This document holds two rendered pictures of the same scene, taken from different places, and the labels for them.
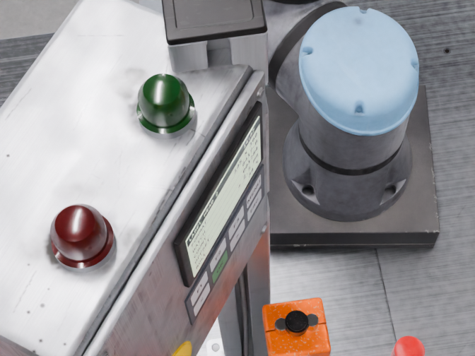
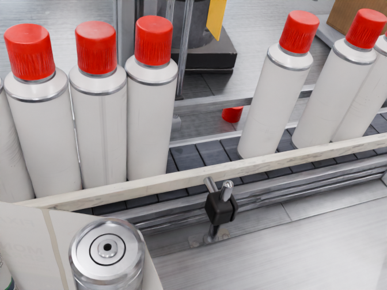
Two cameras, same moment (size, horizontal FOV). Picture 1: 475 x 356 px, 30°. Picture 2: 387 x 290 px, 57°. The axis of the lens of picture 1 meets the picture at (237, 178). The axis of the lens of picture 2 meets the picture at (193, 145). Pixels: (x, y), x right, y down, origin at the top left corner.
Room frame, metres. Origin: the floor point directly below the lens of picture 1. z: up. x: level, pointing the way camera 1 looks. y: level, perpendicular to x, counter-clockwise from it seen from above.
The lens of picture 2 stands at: (-0.18, 0.09, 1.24)
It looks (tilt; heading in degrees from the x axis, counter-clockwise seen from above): 44 degrees down; 336
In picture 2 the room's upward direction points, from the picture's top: 11 degrees clockwise
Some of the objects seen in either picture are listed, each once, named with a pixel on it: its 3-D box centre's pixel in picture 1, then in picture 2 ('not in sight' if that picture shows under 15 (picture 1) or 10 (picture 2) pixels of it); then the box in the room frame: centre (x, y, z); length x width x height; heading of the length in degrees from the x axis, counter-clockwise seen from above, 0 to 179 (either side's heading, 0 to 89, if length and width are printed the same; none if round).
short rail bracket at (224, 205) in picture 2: not in sight; (219, 214); (0.03, -0.06, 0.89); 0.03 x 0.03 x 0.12; 3
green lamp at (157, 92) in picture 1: (164, 100); not in sight; (0.21, 0.03, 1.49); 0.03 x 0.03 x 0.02
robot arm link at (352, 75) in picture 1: (352, 85); not in sight; (0.49, -0.12, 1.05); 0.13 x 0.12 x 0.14; 36
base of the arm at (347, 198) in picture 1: (348, 143); (181, 6); (0.48, -0.13, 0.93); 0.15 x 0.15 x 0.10
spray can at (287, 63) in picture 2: not in sight; (275, 96); (0.12, -0.14, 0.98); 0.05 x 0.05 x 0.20
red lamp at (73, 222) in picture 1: (79, 232); not in sight; (0.15, 0.07, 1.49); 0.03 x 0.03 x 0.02
